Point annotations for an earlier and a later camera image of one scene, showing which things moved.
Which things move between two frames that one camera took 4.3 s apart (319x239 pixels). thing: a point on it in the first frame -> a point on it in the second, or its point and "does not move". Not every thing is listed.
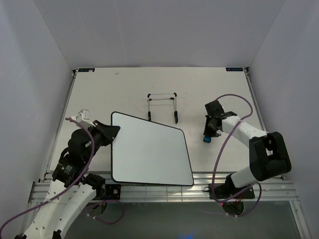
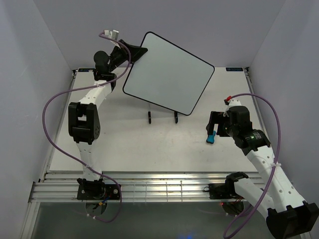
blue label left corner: [86, 69] does not move
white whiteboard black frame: [144, 152] -> [166, 75]
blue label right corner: [234, 69] does not move
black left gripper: [109, 132] -> [136, 53]
